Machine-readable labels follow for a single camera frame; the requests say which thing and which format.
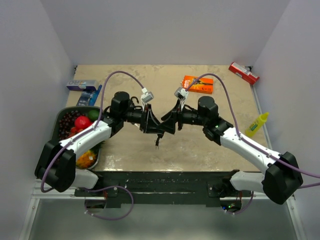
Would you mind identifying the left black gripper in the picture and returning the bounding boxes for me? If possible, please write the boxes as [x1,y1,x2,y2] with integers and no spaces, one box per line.
[121,104,164,134]

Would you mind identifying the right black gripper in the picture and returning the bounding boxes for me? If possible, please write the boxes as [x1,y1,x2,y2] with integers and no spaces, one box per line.
[157,99,208,135]

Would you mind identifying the black Kaijing padlock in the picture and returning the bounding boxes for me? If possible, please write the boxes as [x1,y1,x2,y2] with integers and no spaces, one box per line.
[130,96,140,105]

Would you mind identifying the orange black padlock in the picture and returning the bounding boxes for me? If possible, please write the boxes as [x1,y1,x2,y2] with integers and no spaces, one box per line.
[158,125,167,134]

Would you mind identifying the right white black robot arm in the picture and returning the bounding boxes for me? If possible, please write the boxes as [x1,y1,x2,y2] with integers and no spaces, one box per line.
[160,96,303,205]

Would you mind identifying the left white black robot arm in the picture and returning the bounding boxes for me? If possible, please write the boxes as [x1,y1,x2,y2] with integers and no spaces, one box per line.
[35,88,164,196]

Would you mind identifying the orange razor box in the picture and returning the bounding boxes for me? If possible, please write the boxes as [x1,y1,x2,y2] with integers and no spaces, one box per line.
[181,75,214,95]

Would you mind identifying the green lime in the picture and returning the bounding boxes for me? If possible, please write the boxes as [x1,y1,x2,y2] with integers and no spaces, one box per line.
[87,110,100,122]

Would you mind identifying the grey fruit tray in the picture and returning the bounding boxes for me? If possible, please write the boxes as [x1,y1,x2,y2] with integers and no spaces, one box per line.
[51,106,101,170]

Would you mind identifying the red apple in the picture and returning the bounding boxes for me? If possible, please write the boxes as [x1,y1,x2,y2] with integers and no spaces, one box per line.
[74,116,92,130]

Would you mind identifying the orange toy pineapple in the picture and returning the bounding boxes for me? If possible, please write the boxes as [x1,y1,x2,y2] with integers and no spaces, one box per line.
[76,141,105,169]

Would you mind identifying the red box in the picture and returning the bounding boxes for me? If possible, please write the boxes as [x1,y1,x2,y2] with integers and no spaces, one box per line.
[228,62,260,85]

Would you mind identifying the red cherries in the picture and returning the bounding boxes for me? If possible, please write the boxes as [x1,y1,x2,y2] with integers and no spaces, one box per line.
[67,127,84,139]

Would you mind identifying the yellow glue bottle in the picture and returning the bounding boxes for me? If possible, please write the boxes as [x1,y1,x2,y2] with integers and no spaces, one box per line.
[245,112,270,137]

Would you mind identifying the dark red grape bunch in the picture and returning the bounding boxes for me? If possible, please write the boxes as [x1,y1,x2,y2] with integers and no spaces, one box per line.
[58,110,82,141]

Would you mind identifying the white blue toothpaste box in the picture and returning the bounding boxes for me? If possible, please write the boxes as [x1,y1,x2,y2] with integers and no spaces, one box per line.
[66,80,99,91]

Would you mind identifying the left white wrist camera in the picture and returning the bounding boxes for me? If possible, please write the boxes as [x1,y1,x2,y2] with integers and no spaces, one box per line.
[140,87,154,110]

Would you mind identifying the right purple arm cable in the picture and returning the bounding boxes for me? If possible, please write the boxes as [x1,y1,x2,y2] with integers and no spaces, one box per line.
[185,72,320,189]

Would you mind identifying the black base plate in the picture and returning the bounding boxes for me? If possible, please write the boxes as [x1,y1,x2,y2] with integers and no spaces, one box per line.
[75,171,251,212]

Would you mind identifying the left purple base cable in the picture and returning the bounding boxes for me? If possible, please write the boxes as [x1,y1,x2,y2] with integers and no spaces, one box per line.
[77,184,135,221]

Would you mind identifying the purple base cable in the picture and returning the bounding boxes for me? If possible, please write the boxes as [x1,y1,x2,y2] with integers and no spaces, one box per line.
[224,191,255,216]
[77,184,135,221]

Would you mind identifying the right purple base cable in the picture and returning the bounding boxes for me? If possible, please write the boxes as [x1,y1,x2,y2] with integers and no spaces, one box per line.
[224,191,255,216]

